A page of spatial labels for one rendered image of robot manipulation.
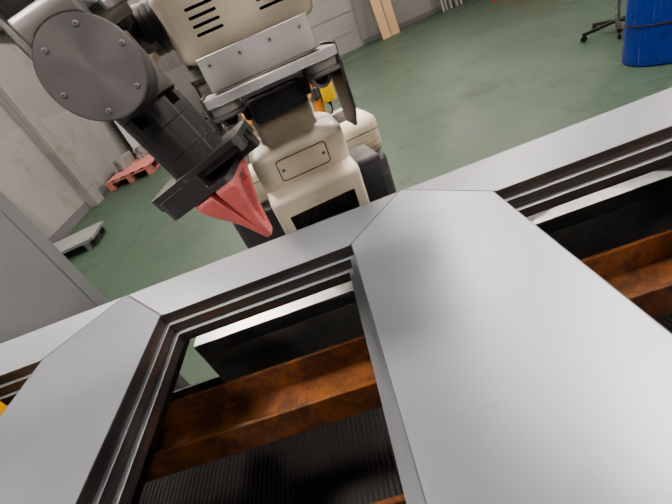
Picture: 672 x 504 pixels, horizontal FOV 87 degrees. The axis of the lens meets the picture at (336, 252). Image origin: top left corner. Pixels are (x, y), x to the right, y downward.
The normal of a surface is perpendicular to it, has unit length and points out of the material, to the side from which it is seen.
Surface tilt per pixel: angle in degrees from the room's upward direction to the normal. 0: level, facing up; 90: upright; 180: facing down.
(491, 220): 0
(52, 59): 86
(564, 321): 0
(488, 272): 0
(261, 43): 90
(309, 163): 98
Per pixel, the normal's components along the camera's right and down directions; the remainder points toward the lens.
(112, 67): 0.33, 0.36
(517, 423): -0.34, -0.78
